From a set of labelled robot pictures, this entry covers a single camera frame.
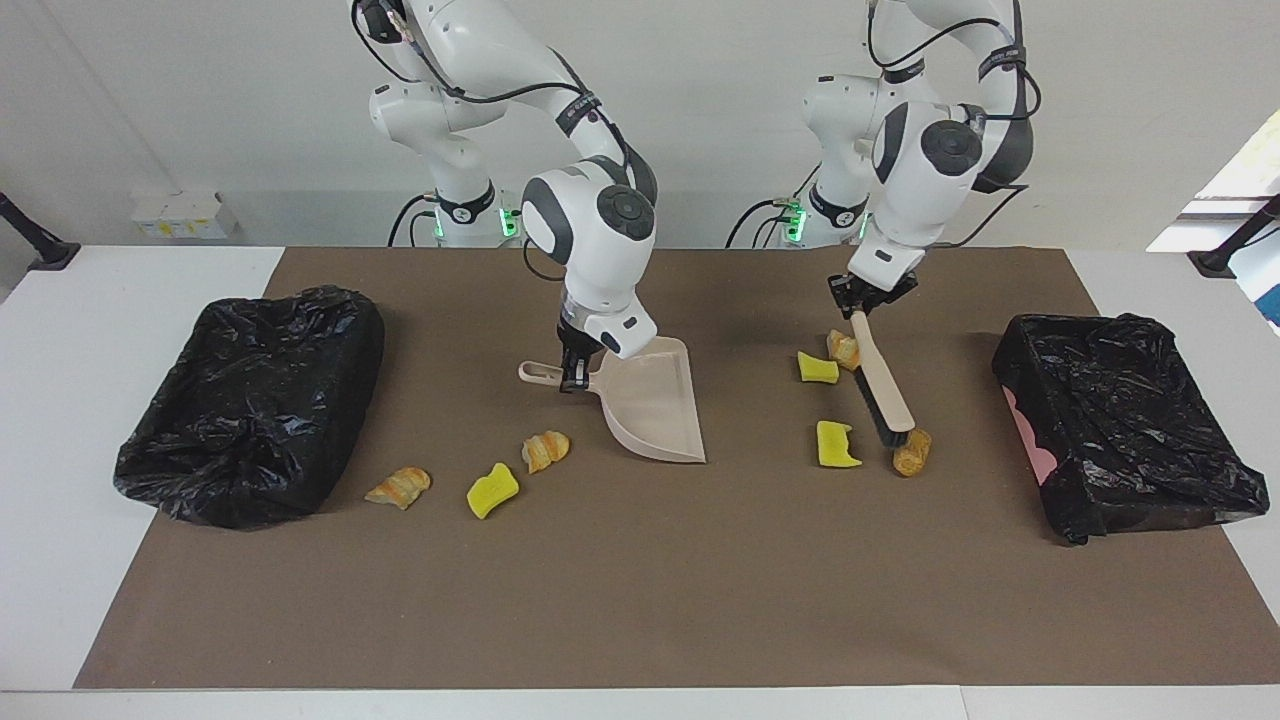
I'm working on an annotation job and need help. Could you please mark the beige plastic dustpan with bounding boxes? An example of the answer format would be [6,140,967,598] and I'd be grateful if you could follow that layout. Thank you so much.
[517,336,707,465]

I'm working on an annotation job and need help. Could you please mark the beige hand brush black bristles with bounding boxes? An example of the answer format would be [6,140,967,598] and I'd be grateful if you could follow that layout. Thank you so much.
[848,310,917,448]

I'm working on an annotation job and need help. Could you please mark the brown fried nugget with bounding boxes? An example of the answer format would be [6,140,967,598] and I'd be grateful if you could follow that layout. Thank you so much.
[892,430,933,478]

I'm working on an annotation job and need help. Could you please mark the pink plastic bin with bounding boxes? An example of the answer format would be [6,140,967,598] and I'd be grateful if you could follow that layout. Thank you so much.
[1003,385,1059,486]

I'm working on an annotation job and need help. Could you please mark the black plastic trash bag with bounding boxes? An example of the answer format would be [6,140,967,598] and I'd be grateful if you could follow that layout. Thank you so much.
[113,285,386,531]
[992,313,1271,546]

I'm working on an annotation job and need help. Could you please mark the brown table mat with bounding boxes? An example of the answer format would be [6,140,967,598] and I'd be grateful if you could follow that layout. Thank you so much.
[72,247,1280,689]

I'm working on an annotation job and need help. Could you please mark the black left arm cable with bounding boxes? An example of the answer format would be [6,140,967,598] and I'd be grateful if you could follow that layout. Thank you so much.
[865,0,1043,251]

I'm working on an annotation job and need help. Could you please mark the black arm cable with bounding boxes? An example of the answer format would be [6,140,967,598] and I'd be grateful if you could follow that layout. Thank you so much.
[865,0,1043,251]
[375,0,641,281]

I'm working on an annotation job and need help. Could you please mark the black base power cable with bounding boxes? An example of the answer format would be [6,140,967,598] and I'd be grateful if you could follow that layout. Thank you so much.
[726,198,793,248]
[388,193,441,248]

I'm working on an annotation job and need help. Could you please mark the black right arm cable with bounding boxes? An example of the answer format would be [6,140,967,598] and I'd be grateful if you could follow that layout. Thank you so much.
[375,0,641,281]

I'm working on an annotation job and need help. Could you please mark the white wall socket box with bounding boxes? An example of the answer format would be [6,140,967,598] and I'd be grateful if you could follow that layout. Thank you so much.
[130,190,239,241]

